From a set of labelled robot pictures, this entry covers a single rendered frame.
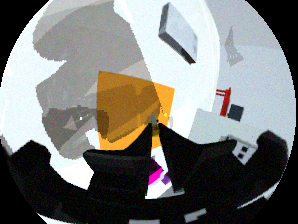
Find magenta cube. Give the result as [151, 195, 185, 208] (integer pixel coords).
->
[149, 159, 162, 184]

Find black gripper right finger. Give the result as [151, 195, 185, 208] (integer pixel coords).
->
[157, 123, 238, 193]

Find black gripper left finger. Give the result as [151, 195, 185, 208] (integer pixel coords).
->
[82, 124, 153, 196]

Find orange square marking on table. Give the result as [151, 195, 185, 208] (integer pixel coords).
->
[96, 71, 174, 151]

